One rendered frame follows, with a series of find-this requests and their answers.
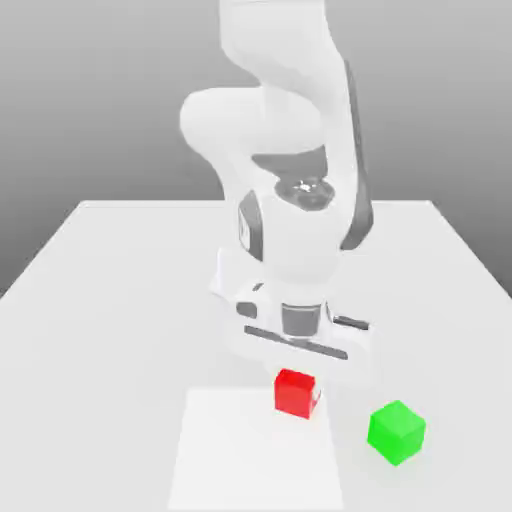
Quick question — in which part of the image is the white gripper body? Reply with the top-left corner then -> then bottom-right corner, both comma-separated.
233,318 -> 376,385

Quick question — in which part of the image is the small red cube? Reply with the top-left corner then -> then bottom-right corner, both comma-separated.
274,368 -> 318,421

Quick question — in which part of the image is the small green cube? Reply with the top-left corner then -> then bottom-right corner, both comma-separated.
366,399 -> 427,468

